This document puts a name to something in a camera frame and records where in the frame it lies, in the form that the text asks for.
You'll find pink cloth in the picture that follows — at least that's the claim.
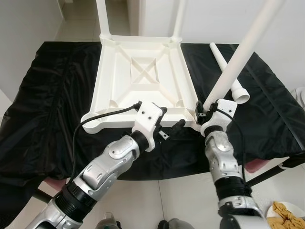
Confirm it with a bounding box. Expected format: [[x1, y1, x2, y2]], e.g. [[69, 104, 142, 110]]
[[245, 158, 268, 174], [45, 178, 68, 192]]

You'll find grey robot left foot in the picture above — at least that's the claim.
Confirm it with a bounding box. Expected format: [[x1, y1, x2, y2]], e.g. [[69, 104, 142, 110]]
[[95, 213, 122, 229]]

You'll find black tablecloth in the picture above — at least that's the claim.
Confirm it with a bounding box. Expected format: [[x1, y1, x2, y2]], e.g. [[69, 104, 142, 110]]
[[0, 41, 305, 225]]

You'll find yellow cloth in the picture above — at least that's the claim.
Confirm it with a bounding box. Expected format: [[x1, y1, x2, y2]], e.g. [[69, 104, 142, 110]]
[[266, 201, 305, 229]]

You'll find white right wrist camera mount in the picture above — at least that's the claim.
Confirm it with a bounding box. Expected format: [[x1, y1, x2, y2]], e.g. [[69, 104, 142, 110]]
[[200, 98, 238, 138]]

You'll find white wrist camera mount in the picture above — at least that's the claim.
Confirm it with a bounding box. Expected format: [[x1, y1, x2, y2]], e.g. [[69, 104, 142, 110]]
[[200, 98, 238, 138], [131, 101, 165, 153]]

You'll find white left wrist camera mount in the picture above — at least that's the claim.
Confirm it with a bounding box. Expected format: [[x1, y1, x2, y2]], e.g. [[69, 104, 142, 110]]
[[131, 101, 165, 153]]

